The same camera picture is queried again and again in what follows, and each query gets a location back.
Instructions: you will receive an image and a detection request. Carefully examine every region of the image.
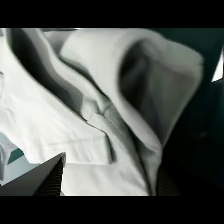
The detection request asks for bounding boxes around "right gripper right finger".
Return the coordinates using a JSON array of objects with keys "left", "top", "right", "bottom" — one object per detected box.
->
[{"left": 155, "top": 165, "right": 183, "bottom": 197}]

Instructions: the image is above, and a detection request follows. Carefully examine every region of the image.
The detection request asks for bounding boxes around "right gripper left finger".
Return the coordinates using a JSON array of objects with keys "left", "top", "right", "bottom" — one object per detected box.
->
[{"left": 0, "top": 152, "right": 67, "bottom": 197}]

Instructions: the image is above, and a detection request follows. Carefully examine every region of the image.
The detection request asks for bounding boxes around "white shirt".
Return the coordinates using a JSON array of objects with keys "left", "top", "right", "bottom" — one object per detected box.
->
[{"left": 0, "top": 28, "right": 205, "bottom": 197}]

